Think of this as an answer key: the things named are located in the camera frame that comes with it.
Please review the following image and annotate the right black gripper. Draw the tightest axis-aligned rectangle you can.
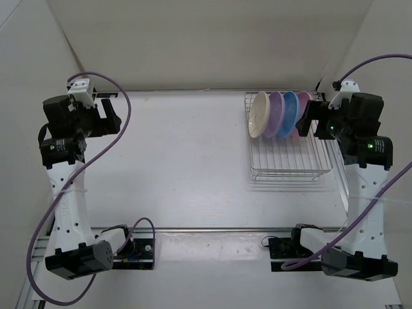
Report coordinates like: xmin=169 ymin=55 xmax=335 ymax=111
xmin=295 ymin=100 xmax=353 ymax=141

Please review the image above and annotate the pink plate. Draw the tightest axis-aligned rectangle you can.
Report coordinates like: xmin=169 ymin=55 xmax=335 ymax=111
xmin=291 ymin=91 xmax=313 ymax=138

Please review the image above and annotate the blue plate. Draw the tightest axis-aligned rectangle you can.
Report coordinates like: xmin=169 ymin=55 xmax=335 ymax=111
xmin=277 ymin=91 xmax=301 ymax=138

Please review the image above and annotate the purple plate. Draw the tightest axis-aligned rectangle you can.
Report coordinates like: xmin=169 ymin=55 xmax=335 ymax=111
xmin=263 ymin=91 xmax=285 ymax=138

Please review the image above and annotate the cream bear plate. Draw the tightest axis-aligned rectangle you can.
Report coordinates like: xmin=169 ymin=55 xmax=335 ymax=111
xmin=248 ymin=91 xmax=270 ymax=138

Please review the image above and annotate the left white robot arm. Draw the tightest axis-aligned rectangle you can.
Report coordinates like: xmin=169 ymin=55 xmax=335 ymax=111
xmin=38 ymin=95 xmax=135 ymax=280

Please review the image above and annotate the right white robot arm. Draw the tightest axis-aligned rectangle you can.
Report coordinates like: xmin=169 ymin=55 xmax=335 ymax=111
xmin=282 ymin=93 xmax=398 ymax=281

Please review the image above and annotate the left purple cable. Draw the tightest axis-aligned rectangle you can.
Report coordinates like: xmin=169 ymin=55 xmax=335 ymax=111
xmin=27 ymin=71 xmax=155 ymax=306

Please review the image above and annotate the purple cable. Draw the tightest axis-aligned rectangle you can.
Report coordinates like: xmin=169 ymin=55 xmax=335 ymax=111
xmin=27 ymin=71 xmax=155 ymax=306
xmin=281 ymin=53 xmax=412 ymax=271

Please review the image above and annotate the white wire dish rack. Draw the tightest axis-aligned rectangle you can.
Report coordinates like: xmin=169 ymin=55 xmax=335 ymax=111
xmin=243 ymin=91 xmax=335 ymax=183

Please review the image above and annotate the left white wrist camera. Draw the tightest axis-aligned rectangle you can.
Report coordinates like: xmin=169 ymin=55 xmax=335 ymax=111
xmin=67 ymin=78 xmax=95 ymax=109

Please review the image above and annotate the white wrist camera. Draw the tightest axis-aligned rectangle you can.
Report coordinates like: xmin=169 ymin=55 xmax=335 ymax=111
xmin=328 ymin=79 xmax=360 ymax=109
xmin=67 ymin=78 xmax=95 ymax=109

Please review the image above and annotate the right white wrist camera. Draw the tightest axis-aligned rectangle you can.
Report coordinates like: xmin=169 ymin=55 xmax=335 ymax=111
xmin=328 ymin=79 xmax=360 ymax=109

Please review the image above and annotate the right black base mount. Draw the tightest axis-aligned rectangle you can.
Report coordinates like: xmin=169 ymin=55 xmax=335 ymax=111
xmin=261 ymin=236 xmax=312 ymax=272

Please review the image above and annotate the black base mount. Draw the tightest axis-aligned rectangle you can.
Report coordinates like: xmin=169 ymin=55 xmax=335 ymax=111
xmin=113 ymin=234 xmax=156 ymax=270
xmin=261 ymin=236 xmax=312 ymax=272

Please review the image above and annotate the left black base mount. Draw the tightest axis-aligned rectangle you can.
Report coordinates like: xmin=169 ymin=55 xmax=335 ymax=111
xmin=113 ymin=234 xmax=156 ymax=270

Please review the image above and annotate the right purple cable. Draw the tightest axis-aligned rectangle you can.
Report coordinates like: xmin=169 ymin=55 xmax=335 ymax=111
xmin=281 ymin=53 xmax=412 ymax=271

